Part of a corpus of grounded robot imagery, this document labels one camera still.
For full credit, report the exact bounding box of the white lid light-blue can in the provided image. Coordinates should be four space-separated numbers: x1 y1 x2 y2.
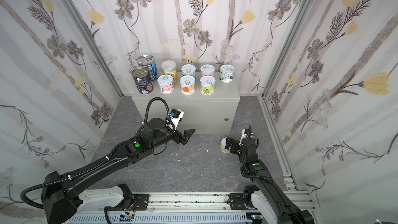
181 64 196 77

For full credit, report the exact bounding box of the white lid green can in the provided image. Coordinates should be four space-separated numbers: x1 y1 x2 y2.
200 76 216 95

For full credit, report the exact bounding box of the white slotted cable duct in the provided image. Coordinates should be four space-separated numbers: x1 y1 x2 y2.
68 213 252 224

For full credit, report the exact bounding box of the white lid teal can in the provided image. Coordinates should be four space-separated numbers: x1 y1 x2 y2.
220 64 235 83

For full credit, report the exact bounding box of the white lid pink-red can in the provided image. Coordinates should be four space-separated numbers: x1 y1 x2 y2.
200 64 215 77

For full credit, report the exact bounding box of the white lid yellow-orange can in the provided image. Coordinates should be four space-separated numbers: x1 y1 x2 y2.
161 60 178 82

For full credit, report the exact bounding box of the blue labelled tall can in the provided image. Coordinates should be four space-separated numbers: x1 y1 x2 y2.
137 55 158 81

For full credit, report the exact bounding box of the white lid yellow can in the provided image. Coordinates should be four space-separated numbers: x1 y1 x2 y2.
220 137 230 153

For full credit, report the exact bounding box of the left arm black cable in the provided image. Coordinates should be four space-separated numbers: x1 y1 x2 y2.
20 97 172 224

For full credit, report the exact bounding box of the grey metal cabinet box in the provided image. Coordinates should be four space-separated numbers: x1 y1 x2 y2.
132 72 240 134

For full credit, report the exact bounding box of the white lid pink can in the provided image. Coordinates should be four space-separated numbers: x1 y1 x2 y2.
157 75 174 94

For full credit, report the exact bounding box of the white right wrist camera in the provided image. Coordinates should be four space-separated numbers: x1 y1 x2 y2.
239 129 248 146

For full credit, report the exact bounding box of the white lid orange can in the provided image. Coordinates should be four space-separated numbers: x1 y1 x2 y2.
180 75 196 95

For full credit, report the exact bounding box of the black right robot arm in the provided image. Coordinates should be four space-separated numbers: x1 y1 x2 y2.
226 137 315 224

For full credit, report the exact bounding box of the dark labelled tall can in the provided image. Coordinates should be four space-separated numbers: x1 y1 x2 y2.
132 67 153 94

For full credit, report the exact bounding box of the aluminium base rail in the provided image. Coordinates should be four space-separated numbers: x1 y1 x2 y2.
62 191 315 224

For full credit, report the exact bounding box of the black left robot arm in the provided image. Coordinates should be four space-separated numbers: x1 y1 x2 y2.
40 118 195 224

